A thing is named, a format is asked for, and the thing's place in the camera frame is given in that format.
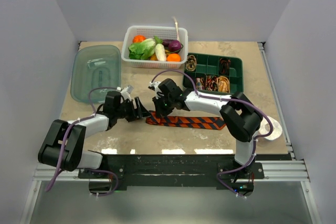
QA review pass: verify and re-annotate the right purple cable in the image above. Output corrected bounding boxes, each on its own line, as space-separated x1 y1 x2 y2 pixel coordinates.
149 69 274 200

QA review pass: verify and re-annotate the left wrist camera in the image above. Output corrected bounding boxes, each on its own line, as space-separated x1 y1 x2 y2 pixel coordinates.
117 85 134 101

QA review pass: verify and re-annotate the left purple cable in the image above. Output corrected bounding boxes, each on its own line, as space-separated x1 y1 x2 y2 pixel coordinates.
45 87 121 197

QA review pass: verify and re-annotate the black orange rolled tie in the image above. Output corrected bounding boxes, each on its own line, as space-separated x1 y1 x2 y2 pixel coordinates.
218 58 231 76

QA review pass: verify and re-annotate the green lettuce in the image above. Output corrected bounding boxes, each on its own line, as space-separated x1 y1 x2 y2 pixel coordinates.
128 38 156 60

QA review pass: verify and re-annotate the garlic stalk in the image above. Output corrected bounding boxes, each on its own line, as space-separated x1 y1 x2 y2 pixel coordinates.
172 16 180 41

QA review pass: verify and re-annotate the white perforated basket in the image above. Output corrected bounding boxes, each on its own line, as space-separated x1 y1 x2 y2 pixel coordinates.
121 25 188 69

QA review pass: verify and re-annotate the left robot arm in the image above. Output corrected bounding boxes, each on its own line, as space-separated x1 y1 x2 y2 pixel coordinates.
38 90 150 178

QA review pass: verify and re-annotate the gold rolled tie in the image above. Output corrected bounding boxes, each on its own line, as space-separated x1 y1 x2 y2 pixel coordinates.
217 76 230 93

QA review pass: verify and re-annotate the purple onion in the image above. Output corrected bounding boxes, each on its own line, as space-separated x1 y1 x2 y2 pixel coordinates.
168 40 182 52

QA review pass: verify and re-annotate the colourful rolled tie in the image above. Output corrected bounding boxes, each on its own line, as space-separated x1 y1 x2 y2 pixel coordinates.
195 78 205 90

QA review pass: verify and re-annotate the brown patterned rolled tie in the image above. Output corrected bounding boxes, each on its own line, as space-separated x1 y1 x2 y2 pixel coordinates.
185 55 197 71

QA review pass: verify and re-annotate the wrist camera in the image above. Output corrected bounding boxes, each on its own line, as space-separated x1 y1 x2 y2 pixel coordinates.
148 81 161 93
117 85 134 101

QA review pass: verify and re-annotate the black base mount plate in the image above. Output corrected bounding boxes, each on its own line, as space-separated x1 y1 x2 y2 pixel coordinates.
78 154 265 193

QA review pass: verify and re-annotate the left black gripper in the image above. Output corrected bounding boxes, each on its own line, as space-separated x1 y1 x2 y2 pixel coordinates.
114 97 151 122

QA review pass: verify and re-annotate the white radish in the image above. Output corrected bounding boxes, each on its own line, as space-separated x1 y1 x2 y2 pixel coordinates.
155 44 166 61

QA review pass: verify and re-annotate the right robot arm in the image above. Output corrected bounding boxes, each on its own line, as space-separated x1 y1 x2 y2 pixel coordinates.
149 78 263 178

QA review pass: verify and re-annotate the orange pepper back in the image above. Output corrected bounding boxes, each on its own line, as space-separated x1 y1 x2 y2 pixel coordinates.
133 35 146 43

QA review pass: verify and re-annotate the purple cable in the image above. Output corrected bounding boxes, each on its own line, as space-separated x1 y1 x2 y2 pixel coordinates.
149 69 274 200
45 87 121 197

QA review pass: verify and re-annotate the clear teal plastic container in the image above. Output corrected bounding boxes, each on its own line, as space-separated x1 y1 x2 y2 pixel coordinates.
70 45 121 103

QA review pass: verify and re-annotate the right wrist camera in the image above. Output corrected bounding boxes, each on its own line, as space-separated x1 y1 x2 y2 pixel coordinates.
148 81 161 93

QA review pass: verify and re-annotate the orange navy striped tie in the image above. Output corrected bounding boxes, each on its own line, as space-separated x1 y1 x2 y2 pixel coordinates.
145 111 226 130

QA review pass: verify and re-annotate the green compartment tray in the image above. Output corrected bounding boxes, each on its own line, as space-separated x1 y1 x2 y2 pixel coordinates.
183 53 244 94

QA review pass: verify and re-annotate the paper tape roll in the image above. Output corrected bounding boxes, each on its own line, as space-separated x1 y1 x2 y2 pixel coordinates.
258 117 282 141

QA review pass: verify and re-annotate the orange fruit front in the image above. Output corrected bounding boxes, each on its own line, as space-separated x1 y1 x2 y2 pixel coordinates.
166 54 181 62

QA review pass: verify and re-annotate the red patterned rolled tie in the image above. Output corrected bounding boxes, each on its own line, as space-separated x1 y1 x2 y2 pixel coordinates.
204 75 218 91

